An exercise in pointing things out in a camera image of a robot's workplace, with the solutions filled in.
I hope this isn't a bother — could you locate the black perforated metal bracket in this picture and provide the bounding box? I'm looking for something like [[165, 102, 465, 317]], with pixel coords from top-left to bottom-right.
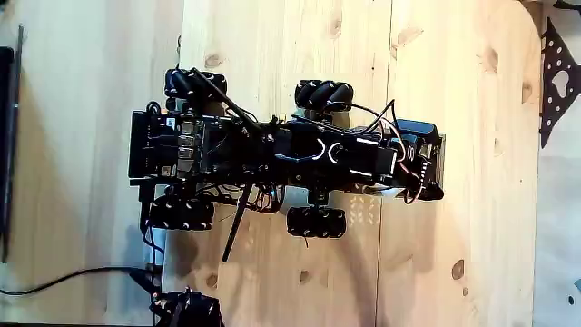
[[538, 16, 581, 150]]

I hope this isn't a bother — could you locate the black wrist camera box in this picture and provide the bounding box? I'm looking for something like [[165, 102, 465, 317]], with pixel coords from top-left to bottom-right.
[[392, 117, 441, 147]]

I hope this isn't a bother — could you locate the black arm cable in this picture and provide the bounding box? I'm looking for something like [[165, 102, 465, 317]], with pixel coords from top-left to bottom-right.
[[347, 98, 397, 134]]

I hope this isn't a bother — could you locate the black power cable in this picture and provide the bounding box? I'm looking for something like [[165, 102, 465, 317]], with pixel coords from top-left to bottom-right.
[[0, 265, 163, 297]]

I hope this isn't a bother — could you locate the black thin rod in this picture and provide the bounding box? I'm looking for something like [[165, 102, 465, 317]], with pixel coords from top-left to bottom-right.
[[191, 66, 265, 134], [221, 180, 256, 263]]

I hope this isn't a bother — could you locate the black mecanum wheel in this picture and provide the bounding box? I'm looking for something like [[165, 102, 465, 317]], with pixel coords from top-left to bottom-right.
[[285, 205, 348, 240], [148, 194, 216, 233], [162, 66, 229, 102], [293, 78, 355, 113]]

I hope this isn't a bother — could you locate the black flat panel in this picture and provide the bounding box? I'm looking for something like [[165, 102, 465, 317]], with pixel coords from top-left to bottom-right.
[[0, 25, 25, 265]]

